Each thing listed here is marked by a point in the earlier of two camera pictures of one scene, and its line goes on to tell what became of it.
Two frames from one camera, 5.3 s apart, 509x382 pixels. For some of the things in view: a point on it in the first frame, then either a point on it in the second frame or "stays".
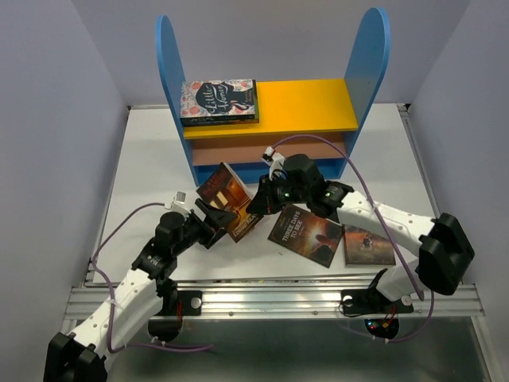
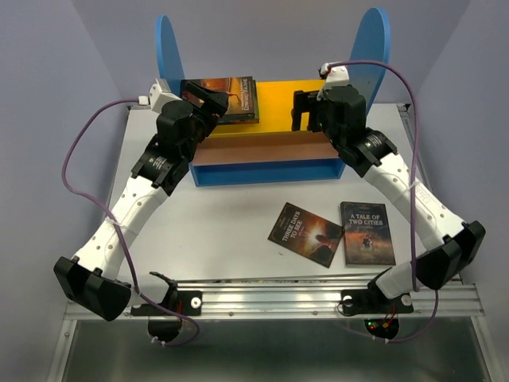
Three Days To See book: x=314 y=237 stays
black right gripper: x=262 y=202 -> x=308 y=101
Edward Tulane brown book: x=223 y=190 -> x=239 y=91
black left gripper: x=209 y=235 -> x=212 y=100
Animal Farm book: x=200 y=120 stays
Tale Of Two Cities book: x=363 y=247 stays
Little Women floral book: x=219 y=98 -> x=231 y=118
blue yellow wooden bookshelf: x=331 y=109 stays
